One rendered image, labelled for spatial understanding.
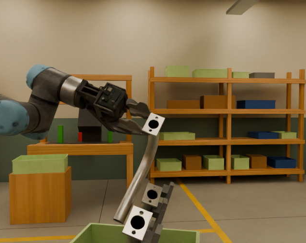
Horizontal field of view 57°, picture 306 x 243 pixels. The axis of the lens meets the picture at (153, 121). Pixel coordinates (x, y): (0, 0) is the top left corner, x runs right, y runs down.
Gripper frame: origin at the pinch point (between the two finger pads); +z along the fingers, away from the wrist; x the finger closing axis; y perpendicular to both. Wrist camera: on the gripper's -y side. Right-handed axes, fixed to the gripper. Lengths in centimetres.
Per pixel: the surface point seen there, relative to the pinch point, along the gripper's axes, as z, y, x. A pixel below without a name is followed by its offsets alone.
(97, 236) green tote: -10, -50, -29
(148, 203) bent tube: 7.0, -4.3, -17.1
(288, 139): 164, -436, 278
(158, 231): 11.9, 6.1, -22.9
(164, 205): 10.4, -9.3, -15.0
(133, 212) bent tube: 6.4, 10.1, -22.2
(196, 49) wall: -67, -384, 369
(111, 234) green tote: -5, -48, -26
